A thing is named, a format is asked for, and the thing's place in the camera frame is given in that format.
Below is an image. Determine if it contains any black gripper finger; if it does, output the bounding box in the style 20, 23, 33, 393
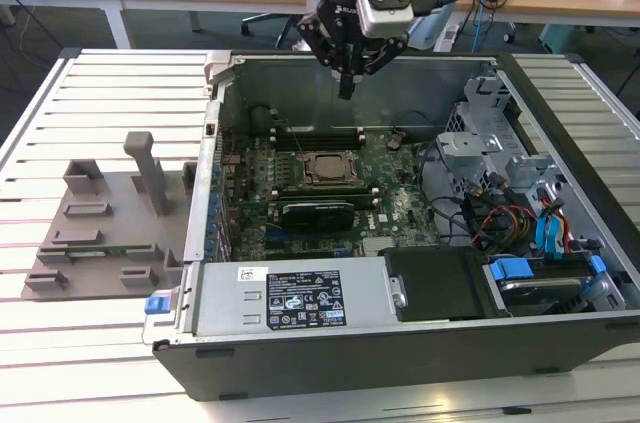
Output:
297, 10, 350, 100
348, 35, 409, 100

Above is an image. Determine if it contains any metal socket cover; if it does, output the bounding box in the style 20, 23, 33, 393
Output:
298, 149, 365, 189

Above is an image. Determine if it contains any silver CPU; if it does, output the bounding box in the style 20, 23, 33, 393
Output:
312, 154, 348, 180

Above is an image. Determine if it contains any CPU socket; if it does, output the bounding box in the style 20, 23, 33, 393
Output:
296, 147, 366, 190

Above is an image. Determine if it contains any white power strip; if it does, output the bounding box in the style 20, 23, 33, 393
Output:
432, 23, 459, 53

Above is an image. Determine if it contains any black office chair base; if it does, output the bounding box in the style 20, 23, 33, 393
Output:
240, 11, 304, 50

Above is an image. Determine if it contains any silver metal drive cage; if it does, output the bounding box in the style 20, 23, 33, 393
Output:
433, 66, 569, 204

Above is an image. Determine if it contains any green motherboard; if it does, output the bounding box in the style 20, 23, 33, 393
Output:
219, 127, 441, 262

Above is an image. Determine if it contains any black graphics card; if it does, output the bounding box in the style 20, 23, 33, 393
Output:
280, 198, 357, 233

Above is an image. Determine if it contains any pale teal bin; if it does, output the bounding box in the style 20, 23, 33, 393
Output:
538, 22, 597, 55

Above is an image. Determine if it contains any silver finned heatsink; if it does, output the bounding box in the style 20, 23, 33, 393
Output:
362, 237, 396, 257

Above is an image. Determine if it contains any hard disk in blue carrier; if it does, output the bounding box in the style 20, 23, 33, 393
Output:
482, 253, 610, 318

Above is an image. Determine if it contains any silver power supply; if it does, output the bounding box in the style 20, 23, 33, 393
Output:
191, 261, 404, 339

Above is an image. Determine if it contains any grey parts rack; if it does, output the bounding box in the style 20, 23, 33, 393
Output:
23, 130, 200, 303

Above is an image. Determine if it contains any blue plastic case latch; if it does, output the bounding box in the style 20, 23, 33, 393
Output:
143, 294, 170, 317

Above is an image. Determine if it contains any green RAM stick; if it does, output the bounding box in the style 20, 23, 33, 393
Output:
65, 247, 129, 260

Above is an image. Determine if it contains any black silver PC case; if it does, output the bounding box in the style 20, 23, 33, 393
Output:
142, 49, 640, 402

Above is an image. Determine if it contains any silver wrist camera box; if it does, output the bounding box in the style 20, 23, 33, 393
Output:
358, 0, 417, 38

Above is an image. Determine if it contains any yellow orange power wire bundle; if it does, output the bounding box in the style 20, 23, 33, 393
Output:
462, 182, 539, 250

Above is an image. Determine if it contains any light blue SATA wire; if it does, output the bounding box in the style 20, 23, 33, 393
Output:
549, 196, 569, 260
535, 197, 556, 264

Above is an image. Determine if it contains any red flat wire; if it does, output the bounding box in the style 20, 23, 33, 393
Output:
559, 212, 576, 257

